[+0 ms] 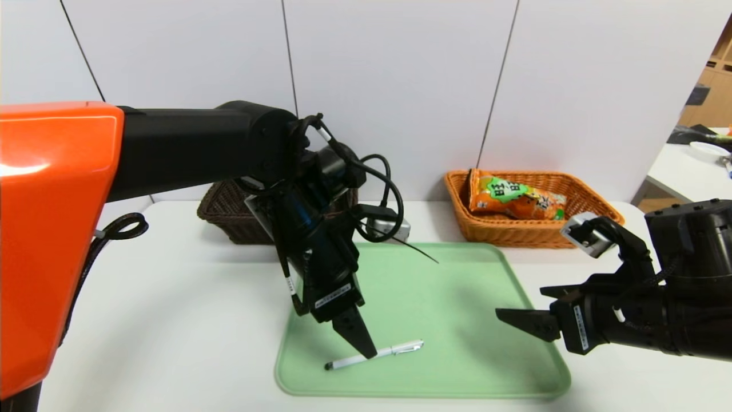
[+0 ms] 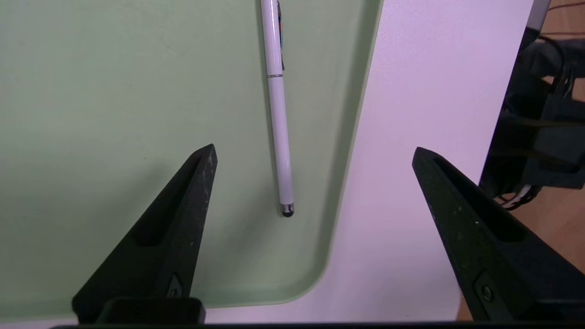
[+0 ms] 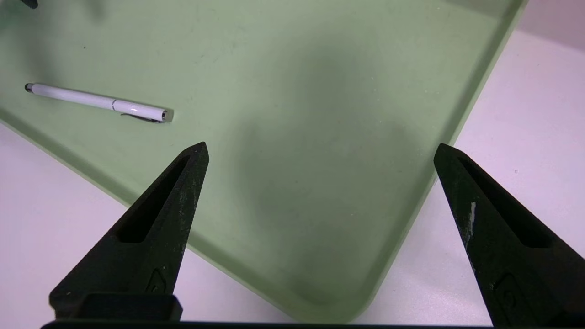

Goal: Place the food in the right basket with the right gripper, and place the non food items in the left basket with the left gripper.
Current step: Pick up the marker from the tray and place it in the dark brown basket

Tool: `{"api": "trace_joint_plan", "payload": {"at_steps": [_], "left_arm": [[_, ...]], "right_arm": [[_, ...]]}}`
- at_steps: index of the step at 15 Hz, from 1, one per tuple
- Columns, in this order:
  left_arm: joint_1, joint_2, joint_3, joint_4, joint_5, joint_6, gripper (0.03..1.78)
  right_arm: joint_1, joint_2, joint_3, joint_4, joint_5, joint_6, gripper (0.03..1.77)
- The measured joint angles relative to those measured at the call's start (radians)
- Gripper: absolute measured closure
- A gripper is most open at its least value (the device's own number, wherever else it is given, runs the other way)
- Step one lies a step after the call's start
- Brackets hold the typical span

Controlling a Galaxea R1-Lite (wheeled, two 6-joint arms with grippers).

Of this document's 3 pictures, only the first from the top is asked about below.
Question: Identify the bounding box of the thin black zip tie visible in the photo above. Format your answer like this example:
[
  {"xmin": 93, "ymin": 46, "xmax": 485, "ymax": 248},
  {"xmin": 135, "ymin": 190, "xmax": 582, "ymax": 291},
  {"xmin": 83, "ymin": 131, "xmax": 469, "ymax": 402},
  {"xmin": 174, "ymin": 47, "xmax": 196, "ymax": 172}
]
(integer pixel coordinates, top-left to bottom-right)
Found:
[{"xmin": 393, "ymin": 235, "xmax": 440, "ymax": 264}]

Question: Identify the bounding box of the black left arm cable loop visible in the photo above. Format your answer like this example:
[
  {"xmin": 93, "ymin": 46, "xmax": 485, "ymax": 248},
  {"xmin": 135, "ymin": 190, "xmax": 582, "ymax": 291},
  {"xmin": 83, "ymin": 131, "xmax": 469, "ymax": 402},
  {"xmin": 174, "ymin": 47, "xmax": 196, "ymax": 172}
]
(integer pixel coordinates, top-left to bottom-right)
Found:
[{"xmin": 60, "ymin": 212, "xmax": 149, "ymax": 344}]

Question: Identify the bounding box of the white pen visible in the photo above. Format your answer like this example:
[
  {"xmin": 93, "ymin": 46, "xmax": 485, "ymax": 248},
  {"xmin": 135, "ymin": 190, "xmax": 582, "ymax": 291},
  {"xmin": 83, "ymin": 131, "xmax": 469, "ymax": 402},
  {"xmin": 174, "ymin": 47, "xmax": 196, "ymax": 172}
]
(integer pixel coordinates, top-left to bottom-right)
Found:
[{"xmin": 324, "ymin": 339, "xmax": 425, "ymax": 371}]

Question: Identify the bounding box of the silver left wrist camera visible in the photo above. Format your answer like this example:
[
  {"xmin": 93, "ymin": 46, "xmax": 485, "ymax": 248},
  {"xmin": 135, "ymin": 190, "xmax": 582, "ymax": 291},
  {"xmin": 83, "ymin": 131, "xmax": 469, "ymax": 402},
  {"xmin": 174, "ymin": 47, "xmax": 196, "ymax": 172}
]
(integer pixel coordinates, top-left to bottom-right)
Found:
[{"xmin": 366, "ymin": 216, "xmax": 412, "ymax": 243}]

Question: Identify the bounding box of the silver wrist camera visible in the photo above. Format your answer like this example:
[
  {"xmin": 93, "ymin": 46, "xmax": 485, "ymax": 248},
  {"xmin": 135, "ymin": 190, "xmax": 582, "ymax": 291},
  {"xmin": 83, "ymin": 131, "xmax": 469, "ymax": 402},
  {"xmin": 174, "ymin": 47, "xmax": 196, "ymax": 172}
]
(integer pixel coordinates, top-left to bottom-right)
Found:
[
  {"xmin": 366, "ymin": 216, "xmax": 412, "ymax": 243},
  {"xmin": 560, "ymin": 212, "xmax": 615, "ymax": 258}
]

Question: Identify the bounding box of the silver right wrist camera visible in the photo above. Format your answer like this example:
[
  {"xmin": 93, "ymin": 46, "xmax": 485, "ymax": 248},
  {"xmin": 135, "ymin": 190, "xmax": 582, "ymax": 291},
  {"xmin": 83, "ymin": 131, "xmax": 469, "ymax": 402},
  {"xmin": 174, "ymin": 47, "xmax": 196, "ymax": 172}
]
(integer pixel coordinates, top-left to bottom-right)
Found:
[{"xmin": 560, "ymin": 212, "xmax": 615, "ymax": 258}]

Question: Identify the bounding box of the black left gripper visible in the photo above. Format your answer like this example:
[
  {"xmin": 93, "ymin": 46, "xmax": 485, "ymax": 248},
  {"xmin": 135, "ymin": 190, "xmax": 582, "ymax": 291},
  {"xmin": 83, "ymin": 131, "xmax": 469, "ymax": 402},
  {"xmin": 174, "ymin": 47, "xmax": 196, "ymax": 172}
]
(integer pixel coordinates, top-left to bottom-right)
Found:
[{"xmin": 304, "ymin": 225, "xmax": 378, "ymax": 359}]

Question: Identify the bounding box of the wooden cabinet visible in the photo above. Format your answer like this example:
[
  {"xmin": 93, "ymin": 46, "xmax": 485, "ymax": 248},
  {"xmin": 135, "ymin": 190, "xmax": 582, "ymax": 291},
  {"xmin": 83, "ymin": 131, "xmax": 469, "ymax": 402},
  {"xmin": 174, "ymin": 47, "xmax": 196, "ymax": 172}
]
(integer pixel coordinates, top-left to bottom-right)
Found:
[{"xmin": 678, "ymin": 11, "xmax": 732, "ymax": 128}]

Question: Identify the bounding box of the black snack package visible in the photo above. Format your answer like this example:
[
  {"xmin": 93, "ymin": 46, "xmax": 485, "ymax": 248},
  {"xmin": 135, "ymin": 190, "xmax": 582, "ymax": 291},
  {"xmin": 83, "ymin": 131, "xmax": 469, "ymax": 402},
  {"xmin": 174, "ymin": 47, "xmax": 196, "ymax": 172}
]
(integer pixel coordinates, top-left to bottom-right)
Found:
[{"xmin": 667, "ymin": 125, "xmax": 717, "ymax": 145}]

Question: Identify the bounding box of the white background table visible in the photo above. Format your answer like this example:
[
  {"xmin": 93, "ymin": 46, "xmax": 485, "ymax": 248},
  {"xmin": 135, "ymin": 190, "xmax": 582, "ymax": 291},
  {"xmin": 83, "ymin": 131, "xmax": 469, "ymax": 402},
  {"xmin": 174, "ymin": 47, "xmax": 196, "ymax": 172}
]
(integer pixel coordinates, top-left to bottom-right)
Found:
[{"xmin": 645, "ymin": 127, "xmax": 732, "ymax": 203}]

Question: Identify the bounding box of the black left camera cable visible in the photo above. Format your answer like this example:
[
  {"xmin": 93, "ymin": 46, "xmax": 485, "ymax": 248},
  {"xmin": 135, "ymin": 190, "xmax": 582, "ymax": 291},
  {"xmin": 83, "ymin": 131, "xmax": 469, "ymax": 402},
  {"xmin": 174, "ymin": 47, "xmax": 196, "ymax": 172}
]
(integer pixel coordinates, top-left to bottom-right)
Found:
[{"xmin": 353, "ymin": 153, "xmax": 405, "ymax": 244}]

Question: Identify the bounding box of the black right camera cable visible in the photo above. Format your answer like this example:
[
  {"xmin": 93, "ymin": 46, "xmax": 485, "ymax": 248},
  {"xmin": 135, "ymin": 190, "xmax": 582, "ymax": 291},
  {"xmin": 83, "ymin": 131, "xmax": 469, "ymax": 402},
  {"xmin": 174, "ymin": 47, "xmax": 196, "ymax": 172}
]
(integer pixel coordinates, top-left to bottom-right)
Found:
[{"xmin": 595, "ymin": 216, "xmax": 658, "ymax": 281}]

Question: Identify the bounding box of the white round dish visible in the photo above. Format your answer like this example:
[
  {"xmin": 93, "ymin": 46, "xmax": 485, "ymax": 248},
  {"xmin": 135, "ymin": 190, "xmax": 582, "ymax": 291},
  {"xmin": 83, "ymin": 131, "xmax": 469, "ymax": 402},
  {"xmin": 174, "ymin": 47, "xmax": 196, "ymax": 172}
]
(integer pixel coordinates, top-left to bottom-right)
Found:
[{"xmin": 689, "ymin": 141, "xmax": 731, "ymax": 159}]

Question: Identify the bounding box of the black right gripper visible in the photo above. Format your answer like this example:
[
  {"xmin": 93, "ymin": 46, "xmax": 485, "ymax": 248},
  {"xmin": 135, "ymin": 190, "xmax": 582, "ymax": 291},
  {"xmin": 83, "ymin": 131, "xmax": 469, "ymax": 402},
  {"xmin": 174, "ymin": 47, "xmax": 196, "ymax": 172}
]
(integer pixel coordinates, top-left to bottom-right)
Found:
[{"xmin": 495, "ymin": 273, "xmax": 668, "ymax": 356}]

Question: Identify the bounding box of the orange snack bag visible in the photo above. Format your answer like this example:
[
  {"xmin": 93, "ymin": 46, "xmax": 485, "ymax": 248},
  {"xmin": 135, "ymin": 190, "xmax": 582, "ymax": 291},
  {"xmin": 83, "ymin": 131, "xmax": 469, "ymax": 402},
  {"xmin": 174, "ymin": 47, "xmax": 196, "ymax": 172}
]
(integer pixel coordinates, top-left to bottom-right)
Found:
[{"xmin": 468, "ymin": 168, "xmax": 568, "ymax": 221}]

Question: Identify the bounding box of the light green plastic tray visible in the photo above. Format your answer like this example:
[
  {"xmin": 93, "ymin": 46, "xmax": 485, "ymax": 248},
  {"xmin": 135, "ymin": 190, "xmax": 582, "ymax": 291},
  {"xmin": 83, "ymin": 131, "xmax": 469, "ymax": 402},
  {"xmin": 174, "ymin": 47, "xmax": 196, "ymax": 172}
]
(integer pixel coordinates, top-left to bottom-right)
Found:
[{"xmin": 274, "ymin": 241, "xmax": 571, "ymax": 398}]

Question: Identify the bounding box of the dark brown wicker basket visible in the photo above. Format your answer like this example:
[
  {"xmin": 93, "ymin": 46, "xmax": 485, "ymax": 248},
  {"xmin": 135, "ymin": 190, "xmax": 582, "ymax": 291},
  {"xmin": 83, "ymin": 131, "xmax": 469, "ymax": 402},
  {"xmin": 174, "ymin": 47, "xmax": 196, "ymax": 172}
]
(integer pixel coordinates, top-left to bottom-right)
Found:
[{"xmin": 197, "ymin": 179, "xmax": 359, "ymax": 245}]

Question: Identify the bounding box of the black camera cable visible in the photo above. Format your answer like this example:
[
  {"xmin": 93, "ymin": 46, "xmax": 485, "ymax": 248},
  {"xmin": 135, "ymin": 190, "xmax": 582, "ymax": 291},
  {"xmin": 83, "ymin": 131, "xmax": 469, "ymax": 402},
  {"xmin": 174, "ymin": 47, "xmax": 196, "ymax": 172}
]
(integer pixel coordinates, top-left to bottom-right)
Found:
[
  {"xmin": 353, "ymin": 153, "xmax": 405, "ymax": 244},
  {"xmin": 595, "ymin": 216, "xmax": 658, "ymax": 281}
]

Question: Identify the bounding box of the orange wicker basket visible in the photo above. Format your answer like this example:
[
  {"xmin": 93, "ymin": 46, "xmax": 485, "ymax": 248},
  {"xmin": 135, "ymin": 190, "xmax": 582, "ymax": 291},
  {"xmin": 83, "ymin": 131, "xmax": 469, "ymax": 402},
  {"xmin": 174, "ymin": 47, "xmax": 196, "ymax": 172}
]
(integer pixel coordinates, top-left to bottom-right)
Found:
[{"xmin": 444, "ymin": 169, "xmax": 625, "ymax": 249}]

